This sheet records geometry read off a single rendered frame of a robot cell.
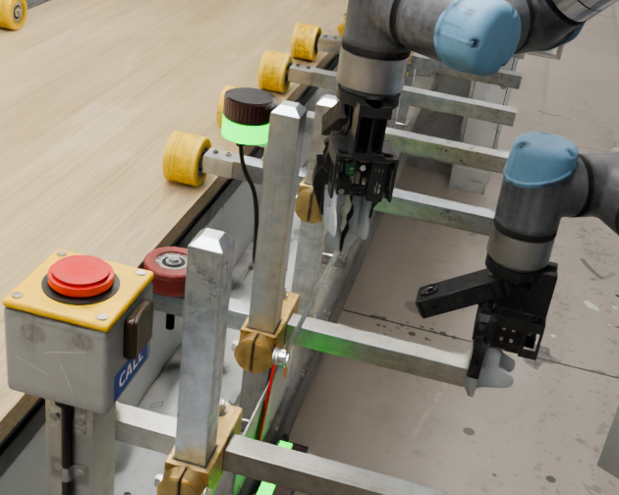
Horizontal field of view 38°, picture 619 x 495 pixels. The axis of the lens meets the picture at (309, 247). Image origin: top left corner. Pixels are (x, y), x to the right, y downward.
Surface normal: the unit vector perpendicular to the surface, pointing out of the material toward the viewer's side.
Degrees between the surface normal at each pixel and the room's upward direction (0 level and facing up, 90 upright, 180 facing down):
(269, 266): 90
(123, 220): 0
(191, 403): 90
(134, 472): 0
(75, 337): 90
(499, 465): 0
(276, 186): 90
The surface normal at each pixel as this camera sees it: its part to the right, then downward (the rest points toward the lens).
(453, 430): 0.12, -0.87
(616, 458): -0.70, 0.27
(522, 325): -0.25, 0.45
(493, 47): 0.65, 0.42
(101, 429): 0.96, 0.22
